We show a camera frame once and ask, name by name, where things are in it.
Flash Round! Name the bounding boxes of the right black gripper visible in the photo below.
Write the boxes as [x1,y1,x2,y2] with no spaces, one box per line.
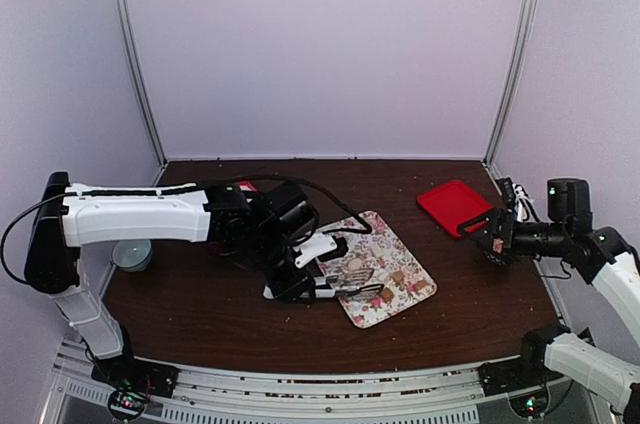
[457,208,570,264]

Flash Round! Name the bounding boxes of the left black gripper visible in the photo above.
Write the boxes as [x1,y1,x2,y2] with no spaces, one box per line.
[244,225,317,305]

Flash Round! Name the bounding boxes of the black white kitchen tongs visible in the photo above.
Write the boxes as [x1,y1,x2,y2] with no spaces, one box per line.
[263,268,385,302]

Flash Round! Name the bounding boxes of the brown striped chocolate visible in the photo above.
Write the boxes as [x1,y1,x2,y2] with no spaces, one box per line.
[379,288,394,303]

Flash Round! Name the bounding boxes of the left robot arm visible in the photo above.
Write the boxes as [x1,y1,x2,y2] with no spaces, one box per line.
[11,172,365,388]

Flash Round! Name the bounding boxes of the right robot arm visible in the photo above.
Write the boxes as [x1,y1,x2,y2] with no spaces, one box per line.
[457,178,639,423]

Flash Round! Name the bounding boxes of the white round swirl chocolate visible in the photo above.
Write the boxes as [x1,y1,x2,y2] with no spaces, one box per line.
[348,258,362,271]

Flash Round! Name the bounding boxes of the white rectangular chocolate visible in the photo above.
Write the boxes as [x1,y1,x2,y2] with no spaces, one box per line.
[370,244,384,259]

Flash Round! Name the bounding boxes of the red chocolate box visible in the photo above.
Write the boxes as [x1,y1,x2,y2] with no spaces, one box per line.
[237,181,258,194]

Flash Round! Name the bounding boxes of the red box lid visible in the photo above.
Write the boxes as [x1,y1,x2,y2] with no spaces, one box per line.
[416,180,492,239]

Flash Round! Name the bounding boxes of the red patterned ceramic bowl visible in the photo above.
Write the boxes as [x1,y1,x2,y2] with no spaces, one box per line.
[484,251,517,267]

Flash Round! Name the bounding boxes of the floral serving tray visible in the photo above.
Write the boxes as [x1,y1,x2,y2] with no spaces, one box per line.
[318,210,437,329]

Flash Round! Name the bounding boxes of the pale green ceramic bowl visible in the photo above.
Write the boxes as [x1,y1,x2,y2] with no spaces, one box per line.
[111,240,153,273]

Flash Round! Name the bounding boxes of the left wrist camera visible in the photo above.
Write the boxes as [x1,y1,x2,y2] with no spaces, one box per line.
[294,233,348,268]

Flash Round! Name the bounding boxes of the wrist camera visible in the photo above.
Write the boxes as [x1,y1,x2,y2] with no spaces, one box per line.
[294,233,348,268]
[496,177,540,223]

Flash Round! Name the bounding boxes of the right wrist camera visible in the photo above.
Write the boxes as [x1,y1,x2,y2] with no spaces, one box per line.
[496,177,540,223]

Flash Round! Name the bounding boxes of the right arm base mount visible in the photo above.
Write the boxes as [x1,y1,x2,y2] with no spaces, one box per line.
[477,358,550,419]

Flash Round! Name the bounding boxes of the front aluminium rail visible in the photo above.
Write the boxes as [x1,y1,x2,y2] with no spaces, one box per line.
[49,338,601,424]

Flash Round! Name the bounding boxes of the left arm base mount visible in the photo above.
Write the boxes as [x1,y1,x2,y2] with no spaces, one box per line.
[91,355,179,422]

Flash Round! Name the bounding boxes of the right aluminium frame post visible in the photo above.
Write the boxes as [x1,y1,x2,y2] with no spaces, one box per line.
[483,0,539,175]

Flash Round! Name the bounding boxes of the aluminium frame post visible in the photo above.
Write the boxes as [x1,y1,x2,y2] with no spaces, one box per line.
[114,0,168,167]
[483,0,539,175]

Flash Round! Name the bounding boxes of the left aluminium frame post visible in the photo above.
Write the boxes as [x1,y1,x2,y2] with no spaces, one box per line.
[114,0,168,167]

